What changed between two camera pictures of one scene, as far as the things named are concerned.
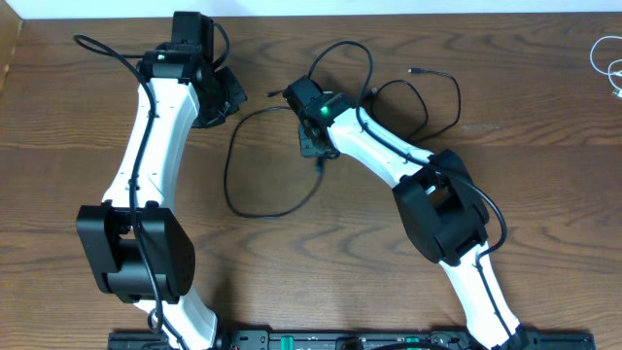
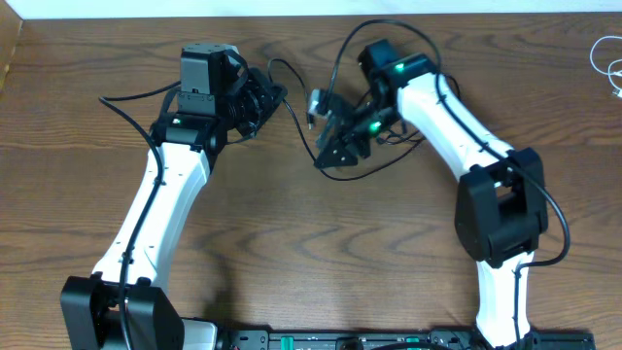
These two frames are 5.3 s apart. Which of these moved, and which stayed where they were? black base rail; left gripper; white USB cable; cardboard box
Moved: left gripper
Stayed: cardboard box; black base rail; white USB cable
